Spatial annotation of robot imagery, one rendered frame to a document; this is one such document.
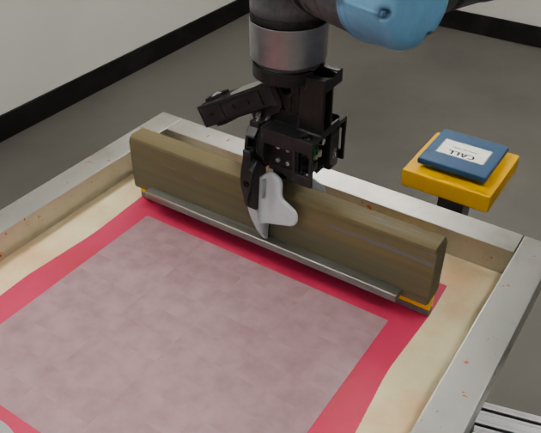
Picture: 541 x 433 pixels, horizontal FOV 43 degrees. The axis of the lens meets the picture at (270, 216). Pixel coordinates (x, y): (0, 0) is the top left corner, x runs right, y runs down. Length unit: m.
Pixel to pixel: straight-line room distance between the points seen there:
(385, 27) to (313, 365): 0.34
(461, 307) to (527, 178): 2.11
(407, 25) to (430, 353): 0.34
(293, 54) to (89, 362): 0.36
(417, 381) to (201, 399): 0.21
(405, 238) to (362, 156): 2.15
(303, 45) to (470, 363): 0.33
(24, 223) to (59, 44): 2.40
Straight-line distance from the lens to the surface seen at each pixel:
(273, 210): 0.74
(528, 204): 2.71
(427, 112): 3.22
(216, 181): 0.79
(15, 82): 3.11
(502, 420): 1.64
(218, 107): 0.73
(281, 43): 0.63
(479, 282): 0.81
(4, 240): 0.86
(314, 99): 0.66
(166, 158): 0.83
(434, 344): 0.73
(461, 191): 0.97
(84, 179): 0.91
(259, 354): 0.70
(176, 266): 0.80
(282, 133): 0.68
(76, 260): 0.84
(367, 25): 0.53
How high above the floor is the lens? 1.48
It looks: 37 degrees down
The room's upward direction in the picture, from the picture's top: straight up
